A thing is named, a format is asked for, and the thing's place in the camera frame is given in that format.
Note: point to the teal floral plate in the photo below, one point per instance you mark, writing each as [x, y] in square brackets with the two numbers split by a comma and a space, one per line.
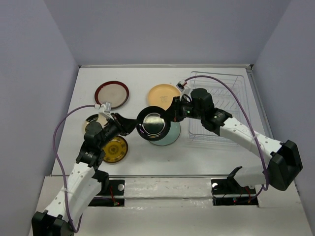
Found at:
[171, 137]

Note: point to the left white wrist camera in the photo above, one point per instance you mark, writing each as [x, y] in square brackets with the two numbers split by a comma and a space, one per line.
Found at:
[105, 110]

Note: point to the orange-yellow plastic plate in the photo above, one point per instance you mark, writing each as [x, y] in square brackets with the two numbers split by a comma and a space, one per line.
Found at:
[162, 95]

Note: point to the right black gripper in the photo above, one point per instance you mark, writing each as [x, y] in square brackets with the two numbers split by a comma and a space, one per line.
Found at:
[173, 113]

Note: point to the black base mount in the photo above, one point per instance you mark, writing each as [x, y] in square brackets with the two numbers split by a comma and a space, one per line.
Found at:
[225, 195]
[112, 196]

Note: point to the black glossy plate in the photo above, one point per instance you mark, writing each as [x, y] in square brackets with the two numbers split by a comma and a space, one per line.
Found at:
[151, 126]

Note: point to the cream white plate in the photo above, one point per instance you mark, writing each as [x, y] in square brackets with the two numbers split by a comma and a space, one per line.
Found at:
[102, 120]

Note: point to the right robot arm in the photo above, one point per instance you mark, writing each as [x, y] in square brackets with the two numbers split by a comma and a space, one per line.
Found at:
[280, 161]

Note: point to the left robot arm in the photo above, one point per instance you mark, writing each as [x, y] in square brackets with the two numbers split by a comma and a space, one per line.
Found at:
[62, 217]

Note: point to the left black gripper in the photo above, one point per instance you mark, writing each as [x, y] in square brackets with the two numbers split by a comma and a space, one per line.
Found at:
[129, 123]

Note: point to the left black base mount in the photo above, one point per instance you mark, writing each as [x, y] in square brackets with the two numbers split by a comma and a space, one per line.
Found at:
[112, 196]

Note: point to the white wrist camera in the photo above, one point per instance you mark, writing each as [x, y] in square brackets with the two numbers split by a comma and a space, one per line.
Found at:
[183, 87]
[105, 110]

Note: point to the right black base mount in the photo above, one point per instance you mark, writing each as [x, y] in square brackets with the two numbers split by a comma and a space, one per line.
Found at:
[225, 195]

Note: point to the red rimmed beige plate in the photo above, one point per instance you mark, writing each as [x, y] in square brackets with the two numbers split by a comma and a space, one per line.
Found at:
[115, 92]

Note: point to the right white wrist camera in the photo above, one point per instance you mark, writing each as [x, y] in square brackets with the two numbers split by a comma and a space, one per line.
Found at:
[183, 87]

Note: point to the yellow patterned dark plate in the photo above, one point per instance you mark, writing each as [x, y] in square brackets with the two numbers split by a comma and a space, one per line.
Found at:
[115, 150]

